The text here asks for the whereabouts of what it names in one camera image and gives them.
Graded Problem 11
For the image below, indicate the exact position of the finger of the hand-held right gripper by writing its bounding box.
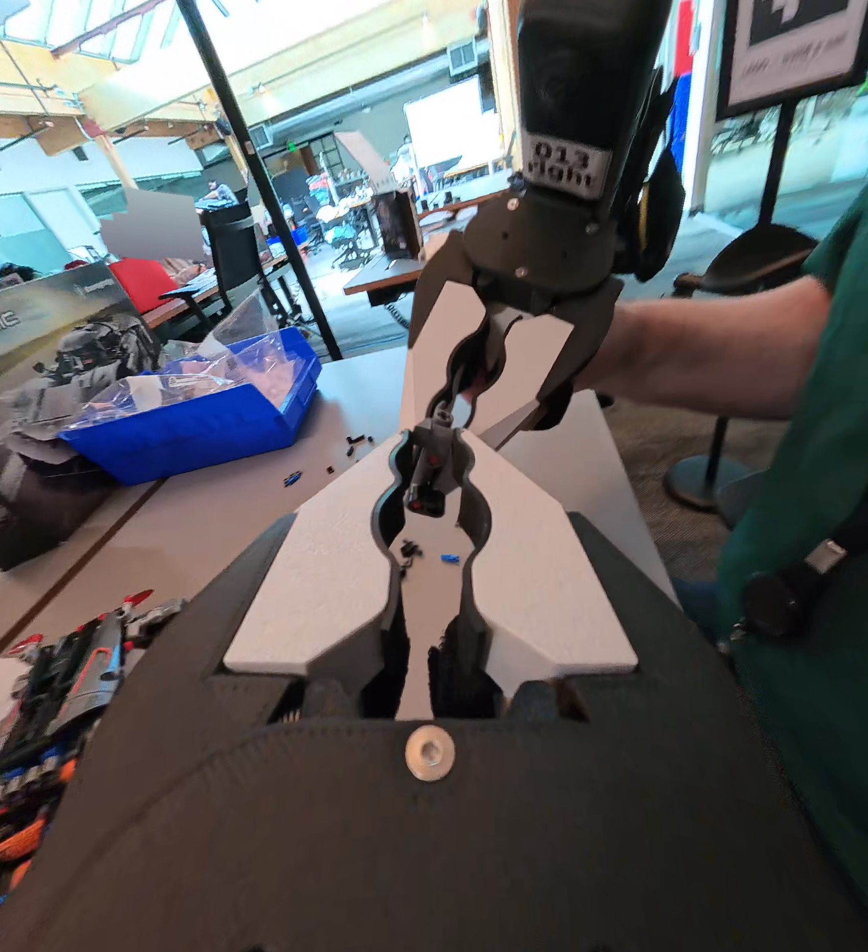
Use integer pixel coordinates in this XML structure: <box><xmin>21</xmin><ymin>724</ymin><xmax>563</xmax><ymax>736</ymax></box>
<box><xmin>400</xmin><ymin>281</ymin><xmax>514</xmax><ymax>437</ymax></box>
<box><xmin>470</xmin><ymin>312</ymin><xmax>578</xmax><ymax>452</ymax></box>

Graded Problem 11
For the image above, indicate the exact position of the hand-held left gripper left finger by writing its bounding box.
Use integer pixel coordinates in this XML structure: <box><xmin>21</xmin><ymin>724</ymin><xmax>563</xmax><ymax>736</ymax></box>
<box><xmin>222</xmin><ymin>430</ymin><xmax>414</xmax><ymax>720</ymax></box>

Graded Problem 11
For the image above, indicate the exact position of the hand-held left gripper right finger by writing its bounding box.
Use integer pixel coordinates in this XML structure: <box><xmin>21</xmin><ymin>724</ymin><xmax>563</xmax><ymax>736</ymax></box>
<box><xmin>458</xmin><ymin>430</ymin><xmax>639</xmax><ymax>717</ymax></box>

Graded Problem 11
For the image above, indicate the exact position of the grey panel with black connector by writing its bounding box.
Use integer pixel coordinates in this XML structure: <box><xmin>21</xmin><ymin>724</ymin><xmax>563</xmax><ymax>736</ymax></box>
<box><xmin>404</xmin><ymin>402</ymin><xmax>474</xmax><ymax>518</ymax></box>

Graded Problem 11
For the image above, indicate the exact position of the toy car model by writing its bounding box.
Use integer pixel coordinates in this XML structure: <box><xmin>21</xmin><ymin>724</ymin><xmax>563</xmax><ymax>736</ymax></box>
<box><xmin>0</xmin><ymin>591</ymin><xmax>186</xmax><ymax>931</ymax></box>

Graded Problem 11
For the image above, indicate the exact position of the person's right forearm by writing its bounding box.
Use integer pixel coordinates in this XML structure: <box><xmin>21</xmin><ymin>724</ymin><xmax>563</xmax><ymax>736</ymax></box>
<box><xmin>575</xmin><ymin>275</ymin><xmax>833</xmax><ymax>421</ymax></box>

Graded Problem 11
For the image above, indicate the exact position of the toy set box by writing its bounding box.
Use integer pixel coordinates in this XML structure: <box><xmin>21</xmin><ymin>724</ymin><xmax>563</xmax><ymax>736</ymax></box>
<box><xmin>0</xmin><ymin>260</ymin><xmax>163</xmax><ymax>574</ymax></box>

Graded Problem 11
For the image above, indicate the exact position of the brown wooden table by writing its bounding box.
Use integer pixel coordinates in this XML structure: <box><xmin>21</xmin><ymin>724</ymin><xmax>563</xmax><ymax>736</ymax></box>
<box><xmin>343</xmin><ymin>223</ymin><xmax>450</xmax><ymax>298</ymax></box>

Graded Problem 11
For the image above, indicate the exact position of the dark printed box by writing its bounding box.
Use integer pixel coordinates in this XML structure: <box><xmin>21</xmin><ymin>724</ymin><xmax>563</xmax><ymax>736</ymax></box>
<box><xmin>371</xmin><ymin>189</ymin><xmax>424</xmax><ymax>260</ymax></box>

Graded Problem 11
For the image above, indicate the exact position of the white board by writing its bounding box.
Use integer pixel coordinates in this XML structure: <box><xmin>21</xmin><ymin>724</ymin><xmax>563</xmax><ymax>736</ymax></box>
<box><xmin>403</xmin><ymin>74</ymin><xmax>509</xmax><ymax>179</ymax></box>

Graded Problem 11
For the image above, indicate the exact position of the plain blue bin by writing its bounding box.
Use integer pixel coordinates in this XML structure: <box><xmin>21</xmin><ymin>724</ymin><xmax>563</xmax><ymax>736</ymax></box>
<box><xmin>58</xmin><ymin>327</ymin><xmax>323</xmax><ymax>486</ymax></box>

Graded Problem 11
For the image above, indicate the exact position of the black stool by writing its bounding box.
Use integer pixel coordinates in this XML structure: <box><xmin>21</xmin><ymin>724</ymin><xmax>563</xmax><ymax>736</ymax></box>
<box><xmin>676</xmin><ymin>223</ymin><xmax>818</xmax><ymax>298</ymax></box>

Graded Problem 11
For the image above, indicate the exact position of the black office chair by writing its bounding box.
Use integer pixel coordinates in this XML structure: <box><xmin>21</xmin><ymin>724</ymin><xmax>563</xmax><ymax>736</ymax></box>
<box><xmin>199</xmin><ymin>201</ymin><xmax>275</xmax><ymax>313</ymax></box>

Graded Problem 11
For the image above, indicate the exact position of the black column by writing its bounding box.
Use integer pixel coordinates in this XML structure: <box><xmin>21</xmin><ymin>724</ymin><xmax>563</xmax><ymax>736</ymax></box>
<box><xmin>177</xmin><ymin>0</ymin><xmax>343</xmax><ymax>361</ymax></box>

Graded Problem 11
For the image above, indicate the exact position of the person's green shirt torso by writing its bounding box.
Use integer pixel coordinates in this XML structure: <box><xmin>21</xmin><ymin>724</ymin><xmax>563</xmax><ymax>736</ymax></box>
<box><xmin>717</xmin><ymin>134</ymin><xmax>868</xmax><ymax>946</ymax></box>

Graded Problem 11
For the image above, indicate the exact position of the red fabric object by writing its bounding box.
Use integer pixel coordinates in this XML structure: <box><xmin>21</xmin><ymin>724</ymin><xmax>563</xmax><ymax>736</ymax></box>
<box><xmin>107</xmin><ymin>256</ymin><xmax>200</xmax><ymax>317</ymax></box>

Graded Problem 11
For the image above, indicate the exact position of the black framed floor sign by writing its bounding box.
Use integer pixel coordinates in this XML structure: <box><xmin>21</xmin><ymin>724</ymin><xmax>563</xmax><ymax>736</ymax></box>
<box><xmin>665</xmin><ymin>0</ymin><xmax>868</xmax><ymax>512</ymax></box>

